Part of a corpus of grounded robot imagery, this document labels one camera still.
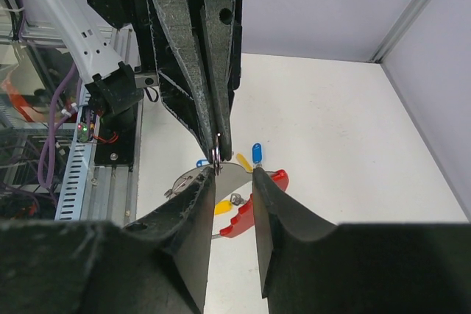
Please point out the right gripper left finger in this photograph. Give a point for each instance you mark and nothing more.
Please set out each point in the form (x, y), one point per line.
(157, 264)

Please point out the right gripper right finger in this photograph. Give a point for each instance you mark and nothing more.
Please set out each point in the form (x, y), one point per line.
(309, 265)

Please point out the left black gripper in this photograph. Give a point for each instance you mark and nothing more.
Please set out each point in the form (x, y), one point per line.
(184, 42)

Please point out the red handled metal keyring holder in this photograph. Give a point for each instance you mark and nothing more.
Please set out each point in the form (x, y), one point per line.
(229, 178)

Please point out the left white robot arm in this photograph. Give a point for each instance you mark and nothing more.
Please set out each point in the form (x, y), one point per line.
(107, 77)

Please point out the yellow tag key lower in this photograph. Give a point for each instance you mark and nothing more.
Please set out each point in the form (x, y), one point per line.
(227, 205)

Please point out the blue tag key upper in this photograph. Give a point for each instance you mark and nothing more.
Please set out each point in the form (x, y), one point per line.
(201, 163)

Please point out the blue tag key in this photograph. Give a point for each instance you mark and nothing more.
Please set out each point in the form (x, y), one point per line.
(201, 163)
(257, 155)

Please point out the yellow tag key flat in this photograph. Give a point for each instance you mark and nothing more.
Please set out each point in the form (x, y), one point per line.
(242, 160)

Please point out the blue tag key lower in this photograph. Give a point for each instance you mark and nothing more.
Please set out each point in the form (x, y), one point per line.
(257, 155)

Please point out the aluminium front rail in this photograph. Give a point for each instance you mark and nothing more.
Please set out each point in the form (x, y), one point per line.
(105, 193)

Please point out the slotted cable duct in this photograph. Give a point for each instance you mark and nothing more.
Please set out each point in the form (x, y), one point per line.
(72, 194)

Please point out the right aluminium frame post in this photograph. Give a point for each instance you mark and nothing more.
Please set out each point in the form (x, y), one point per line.
(406, 19)

